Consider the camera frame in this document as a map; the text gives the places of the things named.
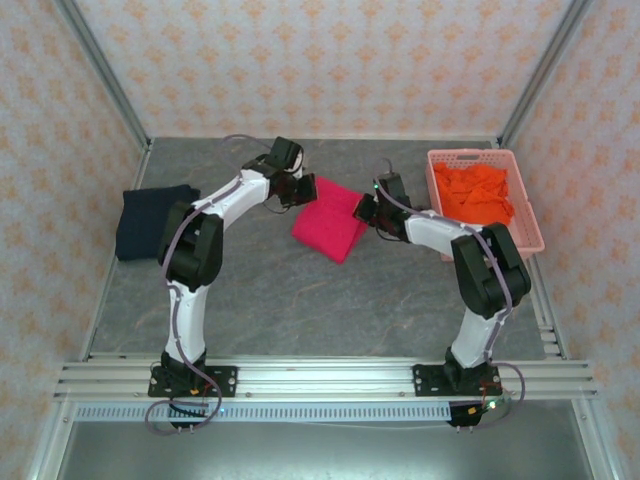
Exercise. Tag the pink t-shirt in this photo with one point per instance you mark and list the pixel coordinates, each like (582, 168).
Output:
(325, 225)

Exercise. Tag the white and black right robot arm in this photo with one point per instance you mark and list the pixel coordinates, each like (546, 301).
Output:
(475, 340)

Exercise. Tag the orange t-shirt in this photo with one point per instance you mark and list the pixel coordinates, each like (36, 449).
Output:
(470, 195)

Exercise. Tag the pink plastic basket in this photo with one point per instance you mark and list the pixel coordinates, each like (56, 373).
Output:
(532, 237)

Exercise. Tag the navy blue t-shirt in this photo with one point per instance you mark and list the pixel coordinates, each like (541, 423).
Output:
(140, 225)

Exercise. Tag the black right base electronics box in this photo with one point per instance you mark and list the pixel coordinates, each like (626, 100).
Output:
(470, 415)

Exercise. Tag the grey metal sheet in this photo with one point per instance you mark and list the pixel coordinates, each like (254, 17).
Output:
(325, 455)

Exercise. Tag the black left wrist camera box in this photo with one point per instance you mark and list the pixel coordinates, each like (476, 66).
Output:
(286, 154)

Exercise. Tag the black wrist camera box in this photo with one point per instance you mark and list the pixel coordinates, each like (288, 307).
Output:
(392, 190)
(286, 154)

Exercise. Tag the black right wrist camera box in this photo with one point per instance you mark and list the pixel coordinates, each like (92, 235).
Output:
(392, 190)

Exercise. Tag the aluminium mounting rail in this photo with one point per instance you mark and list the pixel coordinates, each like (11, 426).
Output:
(325, 375)

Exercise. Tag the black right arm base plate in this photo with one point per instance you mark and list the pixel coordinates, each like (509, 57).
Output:
(425, 380)

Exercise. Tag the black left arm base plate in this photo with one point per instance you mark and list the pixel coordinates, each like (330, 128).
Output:
(225, 380)

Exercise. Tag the aluminium frame post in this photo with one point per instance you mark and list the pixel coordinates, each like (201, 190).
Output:
(545, 65)
(102, 65)

